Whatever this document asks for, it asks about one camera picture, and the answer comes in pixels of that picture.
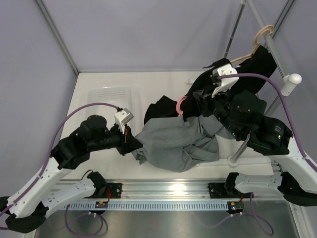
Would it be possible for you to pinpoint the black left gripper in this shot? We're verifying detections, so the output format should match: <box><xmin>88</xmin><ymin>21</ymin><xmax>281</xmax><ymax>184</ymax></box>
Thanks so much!
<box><xmin>89</xmin><ymin>122</ymin><xmax>143</xmax><ymax>156</ymax></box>

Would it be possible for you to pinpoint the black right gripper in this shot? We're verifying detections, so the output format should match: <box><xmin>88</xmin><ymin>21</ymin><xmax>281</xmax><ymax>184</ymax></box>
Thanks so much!
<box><xmin>193</xmin><ymin>83</ymin><xmax>244</xmax><ymax>139</ymax></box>

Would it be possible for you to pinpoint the pink plastic hanger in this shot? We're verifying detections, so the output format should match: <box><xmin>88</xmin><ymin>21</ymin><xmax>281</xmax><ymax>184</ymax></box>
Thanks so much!
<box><xmin>176</xmin><ymin>95</ymin><xmax>188</xmax><ymax>117</ymax></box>

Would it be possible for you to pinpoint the grey shirt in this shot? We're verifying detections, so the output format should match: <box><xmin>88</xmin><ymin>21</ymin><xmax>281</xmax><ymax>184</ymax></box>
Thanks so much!
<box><xmin>132</xmin><ymin>116</ymin><xmax>223</xmax><ymax>173</ymax></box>

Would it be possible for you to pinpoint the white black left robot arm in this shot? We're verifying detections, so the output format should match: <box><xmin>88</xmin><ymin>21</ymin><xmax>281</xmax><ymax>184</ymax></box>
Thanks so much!
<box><xmin>0</xmin><ymin>110</ymin><xmax>143</xmax><ymax>234</ymax></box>

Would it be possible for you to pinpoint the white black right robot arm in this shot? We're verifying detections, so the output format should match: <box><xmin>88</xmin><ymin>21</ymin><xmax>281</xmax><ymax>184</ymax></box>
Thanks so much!
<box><xmin>202</xmin><ymin>91</ymin><xmax>317</xmax><ymax>207</ymax></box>

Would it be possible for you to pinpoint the black shirt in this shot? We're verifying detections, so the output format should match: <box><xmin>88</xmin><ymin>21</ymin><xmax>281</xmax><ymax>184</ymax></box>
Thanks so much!
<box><xmin>144</xmin><ymin>46</ymin><xmax>277</xmax><ymax>123</ymax></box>

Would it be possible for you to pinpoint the white plastic basket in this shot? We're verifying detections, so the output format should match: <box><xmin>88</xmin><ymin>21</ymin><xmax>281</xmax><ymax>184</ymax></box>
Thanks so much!
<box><xmin>84</xmin><ymin>86</ymin><xmax>135</xmax><ymax>119</ymax></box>

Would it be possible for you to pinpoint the silver clothes rack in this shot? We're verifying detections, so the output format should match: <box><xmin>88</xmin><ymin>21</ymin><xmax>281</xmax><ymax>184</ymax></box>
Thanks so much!
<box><xmin>184</xmin><ymin>0</ymin><xmax>303</xmax><ymax>167</ymax></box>

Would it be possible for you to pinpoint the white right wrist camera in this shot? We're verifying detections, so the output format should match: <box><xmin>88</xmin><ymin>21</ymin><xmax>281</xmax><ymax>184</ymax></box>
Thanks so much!
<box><xmin>211</xmin><ymin>63</ymin><xmax>239</xmax><ymax>98</ymax></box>

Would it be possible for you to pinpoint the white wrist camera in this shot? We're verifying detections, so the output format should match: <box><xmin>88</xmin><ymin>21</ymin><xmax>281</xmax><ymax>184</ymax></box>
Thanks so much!
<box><xmin>211</xmin><ymin>63</ymin><xmax>239</xmax><ymax>98</ymax></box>
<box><xmin>114</xmin><ymin>108</ymin><xmax>134</xmax><ymax>134</ymax></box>

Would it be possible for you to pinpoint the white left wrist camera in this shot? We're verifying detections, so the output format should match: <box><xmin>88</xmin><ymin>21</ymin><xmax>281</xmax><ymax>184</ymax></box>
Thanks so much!
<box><xmin>114</xmin><ymin>108</ymin><xmax>134</xmax><ymax>134</ymax></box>

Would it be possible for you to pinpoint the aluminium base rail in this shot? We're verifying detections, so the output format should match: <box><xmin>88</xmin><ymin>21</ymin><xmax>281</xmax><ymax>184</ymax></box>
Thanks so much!
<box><xmin>44</xmin><ymin>179</ymin><xmax>280</xmax><ymax>201</ymax></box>

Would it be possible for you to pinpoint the white slotted cable duct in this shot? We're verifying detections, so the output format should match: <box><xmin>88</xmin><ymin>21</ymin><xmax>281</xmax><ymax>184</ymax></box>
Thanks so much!
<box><xmin>68</xmin><ymin>201</ymin><xmax>229</xmax><ymax>211</ymax></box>

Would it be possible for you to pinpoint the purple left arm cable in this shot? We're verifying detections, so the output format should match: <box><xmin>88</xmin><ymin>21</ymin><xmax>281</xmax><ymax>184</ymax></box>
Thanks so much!
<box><xmin>0</xmin><ymin>102</ymin><xmax>123</xmax><ymax>235</ymax></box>

